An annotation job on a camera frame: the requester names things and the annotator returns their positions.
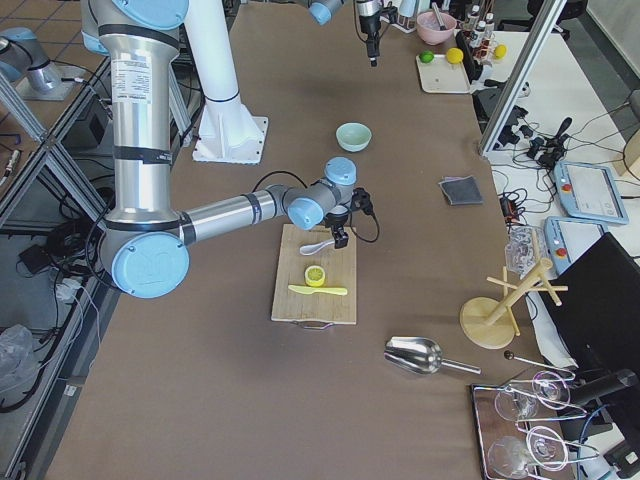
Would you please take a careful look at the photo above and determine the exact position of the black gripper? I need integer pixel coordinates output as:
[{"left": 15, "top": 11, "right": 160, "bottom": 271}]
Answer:
[
  {"left": 355, "top": 0, "right": 398, "bottom": 67},
  {"left": 323, "top": 187, "right": 374, "bottom": 249}
]

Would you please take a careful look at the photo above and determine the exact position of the white ceramic spoon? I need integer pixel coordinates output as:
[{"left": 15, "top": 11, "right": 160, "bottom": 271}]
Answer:
[{"left": 299, "top": 239, "right": 335, "bottom": 256}]

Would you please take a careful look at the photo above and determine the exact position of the light green bowl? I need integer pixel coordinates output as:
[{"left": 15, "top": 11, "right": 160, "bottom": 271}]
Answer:
[{"left": 335, "top": 122, "right": 372, "bottom": 152}]

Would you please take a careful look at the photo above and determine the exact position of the pink bowl with ice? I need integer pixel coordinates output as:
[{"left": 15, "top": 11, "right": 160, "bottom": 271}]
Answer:
[{"left": 416, "top": 11, "right": 457, "bottom": 45}]

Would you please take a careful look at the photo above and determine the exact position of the metal muddler in bowl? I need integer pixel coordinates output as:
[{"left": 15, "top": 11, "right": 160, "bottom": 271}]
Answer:
[{"left": 432, "top": 2, "right": 447, "bottom": 31}]

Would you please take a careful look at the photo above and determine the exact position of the lemon half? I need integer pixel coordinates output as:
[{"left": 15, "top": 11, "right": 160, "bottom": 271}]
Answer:
[{"left": 304, "top": 265, "right": 326, "bottom": 287}]

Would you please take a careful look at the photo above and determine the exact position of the green lime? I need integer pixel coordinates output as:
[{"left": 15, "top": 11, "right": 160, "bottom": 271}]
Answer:
[{"left": 419, "top": 51, "right": 434, "bottom": 63}]

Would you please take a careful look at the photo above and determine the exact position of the yellow plastic knife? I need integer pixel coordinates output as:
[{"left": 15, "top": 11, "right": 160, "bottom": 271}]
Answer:
[{"left": 287, "top": 284, "right": 348, "bottom": 296}]

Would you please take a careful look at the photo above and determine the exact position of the beige rabbit tray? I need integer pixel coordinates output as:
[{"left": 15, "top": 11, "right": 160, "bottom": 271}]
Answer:
[{"left": 415, "top": 54, "right": 470, "bottom": 94}]

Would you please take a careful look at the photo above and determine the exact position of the whole yellow lemon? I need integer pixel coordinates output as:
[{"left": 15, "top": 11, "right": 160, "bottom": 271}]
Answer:
[{"left": 445, "top": 47, "right": 464, "bottom": 65}]

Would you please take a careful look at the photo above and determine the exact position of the grey folded cloth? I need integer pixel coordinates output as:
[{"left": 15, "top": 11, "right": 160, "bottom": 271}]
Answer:
[{"left": 438, "top": 176, "right": 484, "bottom": 206}]

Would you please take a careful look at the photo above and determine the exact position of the metal scoop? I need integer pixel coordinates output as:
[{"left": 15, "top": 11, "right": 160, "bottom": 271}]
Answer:
[{"left": 384, "top": 336, "right": 482, "bottom": 375}]

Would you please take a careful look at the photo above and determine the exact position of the wooden mug tree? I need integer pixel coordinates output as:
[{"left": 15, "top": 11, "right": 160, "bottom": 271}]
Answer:
[{"left": 459, "top": 227, "right": 569, "bottom": 349}]

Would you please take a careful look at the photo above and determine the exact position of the blue teach pendant near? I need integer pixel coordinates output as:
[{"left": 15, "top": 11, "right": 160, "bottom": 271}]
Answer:
[{"left": 544, "top": 216, "right": 608, "bottom": 274}]

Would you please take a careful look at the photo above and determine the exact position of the blue teach pendant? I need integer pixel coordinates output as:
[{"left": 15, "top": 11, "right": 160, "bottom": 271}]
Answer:
[
  {"left": 544, "top": 216, "right": 608, "bottom": 274},
  {"left": 553, "top": 160, "right": 629, "bottom": 225}
]

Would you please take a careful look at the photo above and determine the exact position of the blue teach pendant far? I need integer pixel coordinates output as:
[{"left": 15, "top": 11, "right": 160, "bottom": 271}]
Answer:
[{"left": 553, "top": 160, "right": 629, "bottom": 225}]

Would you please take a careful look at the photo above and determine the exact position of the wine glass tray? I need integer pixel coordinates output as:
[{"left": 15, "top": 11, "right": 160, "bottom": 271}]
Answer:
[{"left": 470, "top": 369, "right": 599, "bottom": 479}]

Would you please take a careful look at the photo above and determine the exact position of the black monitor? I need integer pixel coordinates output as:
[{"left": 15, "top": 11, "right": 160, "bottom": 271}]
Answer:
[{"left": 544, "top": 233, "right": 639, "bottom": 373}]

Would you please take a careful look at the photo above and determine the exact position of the copper wire bottle rack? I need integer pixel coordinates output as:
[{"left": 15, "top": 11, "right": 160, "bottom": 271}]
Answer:
[{"left": 455, "top": 4, "right": 507, "bottom": 63}]

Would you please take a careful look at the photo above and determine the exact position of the aluminium frame post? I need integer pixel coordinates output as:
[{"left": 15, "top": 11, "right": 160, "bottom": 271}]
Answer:
[{"left": 478, "top": 0, "right": 566, "bottom": 156}]

